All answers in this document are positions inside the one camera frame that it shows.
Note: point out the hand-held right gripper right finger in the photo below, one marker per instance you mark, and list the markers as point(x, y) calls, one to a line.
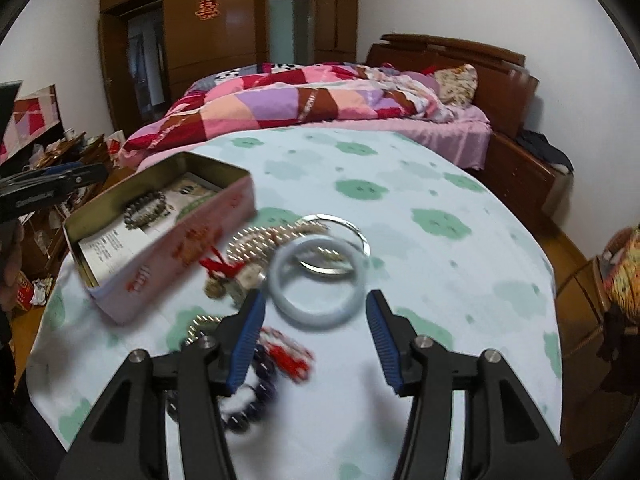
point(385, 340)

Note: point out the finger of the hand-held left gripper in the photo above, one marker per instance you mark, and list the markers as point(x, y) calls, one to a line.
point(82, 174)

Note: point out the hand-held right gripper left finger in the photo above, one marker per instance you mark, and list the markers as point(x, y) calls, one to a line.
point(247, 340)

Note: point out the red and white beaded charm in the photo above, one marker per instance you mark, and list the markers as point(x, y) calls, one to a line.
point(285, 355)

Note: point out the pale jade bangle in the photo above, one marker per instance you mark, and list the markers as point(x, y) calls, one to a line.
point(320, 320)

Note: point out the silver bangle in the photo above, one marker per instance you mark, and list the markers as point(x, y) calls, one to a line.
point(362, 240)

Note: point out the pink tin box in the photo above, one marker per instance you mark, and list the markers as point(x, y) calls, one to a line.
point(200, 240)

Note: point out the person's left hand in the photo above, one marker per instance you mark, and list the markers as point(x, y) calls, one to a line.
point(11, 260)

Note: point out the white and red paper bag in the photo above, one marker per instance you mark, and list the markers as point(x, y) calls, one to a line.
point(114, 146)

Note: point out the cluttered low wooden cabinet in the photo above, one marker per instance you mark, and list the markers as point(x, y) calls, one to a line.
point(45, 240)

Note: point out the framed mirror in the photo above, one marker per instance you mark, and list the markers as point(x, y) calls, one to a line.
point(30, 115)

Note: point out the printed paper leaflet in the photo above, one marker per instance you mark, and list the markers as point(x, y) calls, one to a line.
point(115, 250)

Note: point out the red carton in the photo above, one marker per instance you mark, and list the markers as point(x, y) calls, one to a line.
point(22, 290)

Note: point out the cloud print tablecloth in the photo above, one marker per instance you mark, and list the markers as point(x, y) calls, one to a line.
point(425, 185)

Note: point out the brown wooden wardrobe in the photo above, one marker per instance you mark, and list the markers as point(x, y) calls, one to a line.
point(220, 25)

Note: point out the wooden nightstand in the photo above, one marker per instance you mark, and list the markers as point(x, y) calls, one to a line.
point(520, 185)

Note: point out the red paper decoration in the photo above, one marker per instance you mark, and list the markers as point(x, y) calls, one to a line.
point(206, 8)

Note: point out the bed with pink sheet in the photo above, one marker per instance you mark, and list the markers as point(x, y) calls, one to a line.
point(450, 135)

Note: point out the patchwork quilt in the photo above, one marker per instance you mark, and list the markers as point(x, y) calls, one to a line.
point(300, 100)

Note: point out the dark clothes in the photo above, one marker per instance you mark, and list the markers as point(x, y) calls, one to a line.
point(542, 147)

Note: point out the floral cushion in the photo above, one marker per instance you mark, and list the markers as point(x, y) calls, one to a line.
point(625, 270)

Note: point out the floral pillow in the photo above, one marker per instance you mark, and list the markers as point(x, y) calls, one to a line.
point(457, 85)

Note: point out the wooden bed frame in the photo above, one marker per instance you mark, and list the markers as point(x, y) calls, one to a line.
point(505, 90)

